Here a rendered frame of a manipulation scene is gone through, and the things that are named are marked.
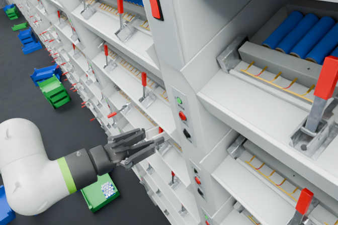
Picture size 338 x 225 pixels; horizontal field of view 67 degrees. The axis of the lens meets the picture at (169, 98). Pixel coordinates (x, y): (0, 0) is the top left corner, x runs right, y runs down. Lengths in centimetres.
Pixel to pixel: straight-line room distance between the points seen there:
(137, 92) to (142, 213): 114
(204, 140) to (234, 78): 13
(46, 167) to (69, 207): 134
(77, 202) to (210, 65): 174
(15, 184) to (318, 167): 58
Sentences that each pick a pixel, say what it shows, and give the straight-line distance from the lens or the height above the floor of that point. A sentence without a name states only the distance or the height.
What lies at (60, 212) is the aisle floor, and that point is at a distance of 202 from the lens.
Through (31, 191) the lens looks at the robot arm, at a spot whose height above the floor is 104.
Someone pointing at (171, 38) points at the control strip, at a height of 133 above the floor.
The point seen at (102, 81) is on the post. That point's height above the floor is 96.
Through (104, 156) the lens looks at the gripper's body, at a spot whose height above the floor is 101.
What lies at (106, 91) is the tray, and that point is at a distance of 111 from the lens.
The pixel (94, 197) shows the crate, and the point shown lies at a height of 3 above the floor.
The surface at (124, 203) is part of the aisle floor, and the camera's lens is 184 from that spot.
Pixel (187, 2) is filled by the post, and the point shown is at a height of 138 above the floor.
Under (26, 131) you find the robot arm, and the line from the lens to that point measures 70.
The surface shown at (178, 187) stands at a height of 69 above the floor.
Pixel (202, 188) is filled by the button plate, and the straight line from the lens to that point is 59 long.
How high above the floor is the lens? 147
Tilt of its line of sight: 36 degrees down
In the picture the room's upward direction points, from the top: 15 degrees counter-clockwise
